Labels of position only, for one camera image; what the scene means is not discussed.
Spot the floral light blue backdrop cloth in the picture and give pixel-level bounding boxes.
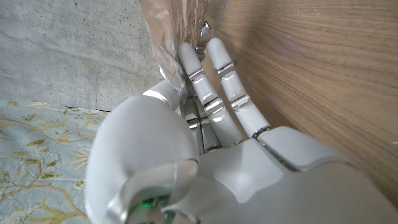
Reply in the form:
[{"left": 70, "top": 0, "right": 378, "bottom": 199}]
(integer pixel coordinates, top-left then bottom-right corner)
[{"left": 0, "top": 99, "right": 109, "bottom": 224}]

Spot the crinkled aluminum foil roll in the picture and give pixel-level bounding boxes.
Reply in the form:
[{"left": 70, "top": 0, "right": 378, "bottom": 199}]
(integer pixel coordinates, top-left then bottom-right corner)
[{"left": 138, "top": 0, "right": 229, "bottom": 94}]

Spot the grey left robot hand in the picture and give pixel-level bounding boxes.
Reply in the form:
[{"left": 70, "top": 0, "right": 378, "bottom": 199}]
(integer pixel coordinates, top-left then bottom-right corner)
[{"left": 84, "top": 37, "right": 398, "bottom": 224}]

